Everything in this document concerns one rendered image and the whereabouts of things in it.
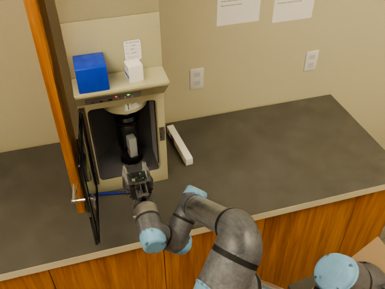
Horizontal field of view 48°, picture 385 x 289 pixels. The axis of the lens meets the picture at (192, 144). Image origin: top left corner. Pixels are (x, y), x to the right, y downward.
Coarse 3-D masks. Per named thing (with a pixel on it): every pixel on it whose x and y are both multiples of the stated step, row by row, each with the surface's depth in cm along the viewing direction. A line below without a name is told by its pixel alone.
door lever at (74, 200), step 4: (76, 184) 152; (72, 188) 151; (76, 188) 150; (72, 192) 149; (76, 192) 149; (72, 196) 147; (76, 196) 147; (72, 200) 146; (76, 200) 146; (80, 200) 146; (84, 200) 147
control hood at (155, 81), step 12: (120, 72) 151; (144, 72) 151; (156, 72) 151; (72, 84) 146; (120, 84) 145; (132, 84) 145; (144, 84) 145; (156, 84) 146; (168, 84) 147; (84, 96) 141; (96, 96) 143
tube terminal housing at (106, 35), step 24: (72, 24) 136; (96, 24) 139; (120, 24) 141; (144, 24) 143; (72, 48) 141; (96, 48) 144; (120, 48) 146; (144, 48) 149; (72, 72) 147; (144, 96) 161
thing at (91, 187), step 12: (84, 132) 157; (84, 144) 152; (84, 156) 148; (84, 168) 143; (84, 180) 139; (84, 192) 139; (96, 192) 175; (96, 204) 169; (96, 216) 164; (96, 240) 155
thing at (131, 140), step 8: (136, 120) 174; (120, 128) 176; (128, 128) 175; (136, 128) 178; (120, 136) 179; (128, 136) 178; (136, 136) 180; (120, 144) 182; (128, 144) 180; (136, 144) 182; (120, 152) 186; (128, 152) 183; (136, 152) 185
